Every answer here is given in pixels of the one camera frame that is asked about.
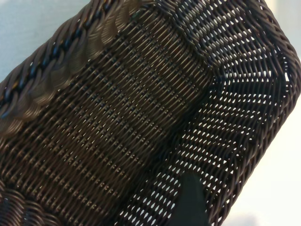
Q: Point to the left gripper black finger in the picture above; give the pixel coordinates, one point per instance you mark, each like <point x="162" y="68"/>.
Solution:
<point x="194" y="204"/>

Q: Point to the dark brown woven basket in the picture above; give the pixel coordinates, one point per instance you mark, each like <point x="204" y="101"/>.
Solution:
<point x="117" y="117"/>

